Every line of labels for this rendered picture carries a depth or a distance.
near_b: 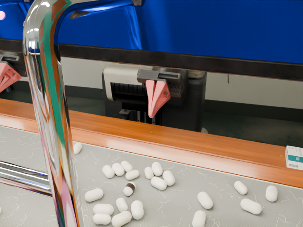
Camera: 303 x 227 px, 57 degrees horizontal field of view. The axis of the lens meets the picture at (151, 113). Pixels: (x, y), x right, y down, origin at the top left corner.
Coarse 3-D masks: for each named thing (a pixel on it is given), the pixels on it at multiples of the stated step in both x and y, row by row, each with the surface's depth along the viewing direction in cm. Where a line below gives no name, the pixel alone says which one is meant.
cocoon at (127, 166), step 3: (123, 162) 62; (126, 162) 62; (123, 165) 62; (126, 165) 61; (129, 165) 61; (126, 168) 61; (129, 168) 61; (132, 168) 61; (126, 171) 61; (129, 171) 61
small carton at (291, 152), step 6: (288, 150) 62; (294, 150) 62; (300, 150) 62; (288, 156) 60; (294, 156) 60; (300, 156) 60; (288, 162) 59; (294, 162) 58; (300, 162) 58; (294, 168) 59; (300, 168) 59
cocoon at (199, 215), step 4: (196, 212) 49; (200, 212) 49; (196, 216) 48; (200, 216) 48; (204, 216) 48; (196, 220) 47; (200, 220) 47; (204, 220) 48; (196, 224) 47; (200, 224) 47; (204, 224) 47
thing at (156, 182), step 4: (152, 180) 57; (156, 180) 57; (160, 180) 56; (164, 180) 57; (152, 184) 57; (156, 184) 56; (160, 184) 56; (164, 184) 56; (160, 188) 56; (164, 188) 56
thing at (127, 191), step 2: (130, 182) 56; (132, 182) 56; (134, 184) 56; (126, 186) 55; (124, 188) 55; (126, 188) 55; (128, 188) 55; (130, 188) 55; (124, 190) 55; (126, 190) 54; (128, 190) 54; (130, 190) 55; (132, 190) 55; (124, 192) 54; (126, 192) 54; (128, 192) 54; (130, 192) 54; (132, 192) 55; (124, 194) 55; (126, 194) 54; (128, 194) 54; (130, 194) 55
